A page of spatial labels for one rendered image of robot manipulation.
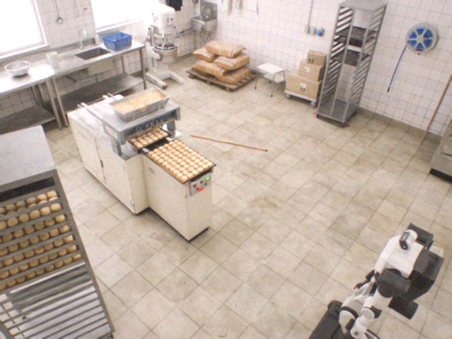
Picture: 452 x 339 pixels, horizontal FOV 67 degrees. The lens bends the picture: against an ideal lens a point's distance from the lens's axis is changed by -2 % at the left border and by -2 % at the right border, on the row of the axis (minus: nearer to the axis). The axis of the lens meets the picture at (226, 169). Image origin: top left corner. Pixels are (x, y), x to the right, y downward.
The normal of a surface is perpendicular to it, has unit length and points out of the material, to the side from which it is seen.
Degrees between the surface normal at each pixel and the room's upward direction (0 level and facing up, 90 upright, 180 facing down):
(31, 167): 0
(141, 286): 0
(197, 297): 0
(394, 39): 90
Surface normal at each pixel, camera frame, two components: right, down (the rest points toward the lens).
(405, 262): 0.03, -0.78
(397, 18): -0.65, 0.47
